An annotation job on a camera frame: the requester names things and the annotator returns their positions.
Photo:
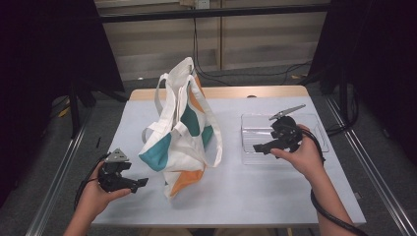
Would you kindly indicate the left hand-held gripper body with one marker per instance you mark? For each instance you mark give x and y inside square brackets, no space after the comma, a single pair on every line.
[111,177]

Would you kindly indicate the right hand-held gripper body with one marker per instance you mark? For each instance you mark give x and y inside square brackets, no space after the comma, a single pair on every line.
[286,132]

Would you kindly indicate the white teal orange tote bag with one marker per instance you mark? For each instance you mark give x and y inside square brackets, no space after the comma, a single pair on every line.
[183,144]

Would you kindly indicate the person's left hand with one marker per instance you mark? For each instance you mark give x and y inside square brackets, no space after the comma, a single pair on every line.
[95,200]

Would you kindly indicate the person's right hand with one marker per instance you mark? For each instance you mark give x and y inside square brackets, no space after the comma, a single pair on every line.
[306,157]

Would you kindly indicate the clear plastic tray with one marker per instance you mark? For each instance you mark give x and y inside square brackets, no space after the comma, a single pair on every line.
[255,128]

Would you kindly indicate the light grey table mat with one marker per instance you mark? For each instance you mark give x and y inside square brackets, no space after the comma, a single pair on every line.
[249,196]

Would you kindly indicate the black curtain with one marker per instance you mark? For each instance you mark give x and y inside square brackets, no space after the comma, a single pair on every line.
[39,65]
[377,49]

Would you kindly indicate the black horizontal bar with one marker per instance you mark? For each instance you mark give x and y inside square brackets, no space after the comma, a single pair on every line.
[213,13]

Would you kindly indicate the metal floor rail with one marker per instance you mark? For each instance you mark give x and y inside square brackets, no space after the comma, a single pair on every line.
[55,183]
[377,183]

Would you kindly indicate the white wall outlet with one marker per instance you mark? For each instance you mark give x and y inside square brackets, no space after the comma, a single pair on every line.
[202,4]

